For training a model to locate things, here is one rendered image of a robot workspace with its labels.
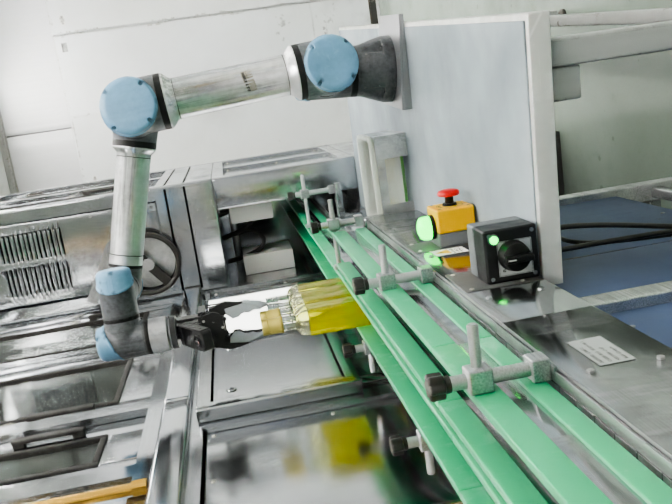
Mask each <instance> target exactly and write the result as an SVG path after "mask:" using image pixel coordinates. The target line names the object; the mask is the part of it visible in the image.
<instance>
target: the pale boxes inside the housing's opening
mask: <svg viewBox="0 0 672 504"><path fill-rule="evenodd" d="M229 213H230V219H231V224H237V223H243V222H249V221H255V220H261V219H267V218H273V210H272V204H271V202H266V203H260V204H254V205H248V206H242V207H236V208H229ZM259 246H260V245H256V246H250V247H244V248H242V254H243V260H244V266H245V272H246V275H252V274H258V273H263V272H269V271H275V270H281V269H286V268H292V267H295V261H294V255H293V249H292V247H291V245H290V243H289V241H288V240H286V241H280V242H274V243H268V244H266V245H265V247H264V248H263V249H262V250H261V251H260V252H257V253H250V254H246V253H248V252H251V251H253V250H255V249H256V248H258V247H259Z"/></svg>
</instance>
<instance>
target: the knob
mask: <svg viewBox="0 0 672 504"><path fill-rule="evenodd" d="M532 260H535V255H534V253H532V252H530V250H529V248H528V247H527V246H526V245H525V244H524V243H523V242H521V241H519V240H515V239H513V240H508V241H506V242H505V243H503V244H502V245H501V247H500V248H499V251H498V261H499V263H500V265H501V266H502V267H503V268H505V269H507V270H510V271H521V270H523V269H525V268H526V267H527V266H528V265H529V263H530V261H532Z"/></svg>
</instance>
